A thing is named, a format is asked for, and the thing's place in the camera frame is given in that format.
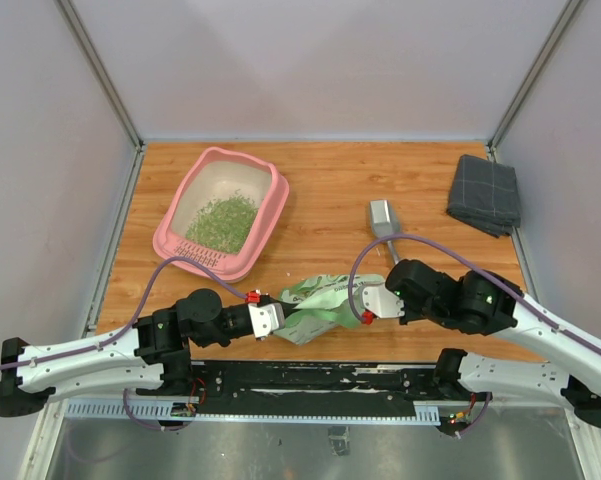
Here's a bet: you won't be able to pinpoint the green cat litter bag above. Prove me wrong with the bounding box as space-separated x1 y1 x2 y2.
274 274 362 345

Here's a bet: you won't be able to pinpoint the pink litter box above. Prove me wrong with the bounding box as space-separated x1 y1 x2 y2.
152 147 290 283

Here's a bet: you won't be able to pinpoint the grey metal scoop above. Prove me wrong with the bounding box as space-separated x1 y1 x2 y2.
369 200 402 238

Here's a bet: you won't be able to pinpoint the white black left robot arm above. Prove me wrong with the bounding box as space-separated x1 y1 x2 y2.
0 289 270 418

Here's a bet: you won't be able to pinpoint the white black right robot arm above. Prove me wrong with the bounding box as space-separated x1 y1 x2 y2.
385 260 601 429

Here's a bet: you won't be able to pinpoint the green cat litter pellets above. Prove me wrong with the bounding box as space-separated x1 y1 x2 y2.
185 190 258 254

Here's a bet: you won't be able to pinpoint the folded dark grey cloth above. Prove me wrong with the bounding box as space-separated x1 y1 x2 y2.
446 155 521 238

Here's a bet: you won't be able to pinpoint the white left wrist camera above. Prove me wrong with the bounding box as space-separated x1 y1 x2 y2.
246 291 285 340

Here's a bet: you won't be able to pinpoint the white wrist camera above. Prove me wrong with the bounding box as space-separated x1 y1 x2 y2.
246 291 285 340
360 284 405 325

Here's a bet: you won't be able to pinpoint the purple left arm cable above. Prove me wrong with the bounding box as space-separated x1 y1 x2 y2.
0 257 254 432

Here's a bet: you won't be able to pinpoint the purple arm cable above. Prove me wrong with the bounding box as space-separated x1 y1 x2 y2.
348 233 601 436
0 257 254 432

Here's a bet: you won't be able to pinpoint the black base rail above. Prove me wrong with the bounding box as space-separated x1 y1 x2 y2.
136 358 481 415

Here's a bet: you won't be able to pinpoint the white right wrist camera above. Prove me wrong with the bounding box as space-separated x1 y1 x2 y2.
360 284 405 325

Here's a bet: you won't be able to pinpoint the grey slotted cable duct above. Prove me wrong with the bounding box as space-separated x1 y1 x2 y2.
65 398 441 426

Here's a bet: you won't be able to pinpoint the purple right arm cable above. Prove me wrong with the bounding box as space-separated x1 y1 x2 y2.
348 233 601 436

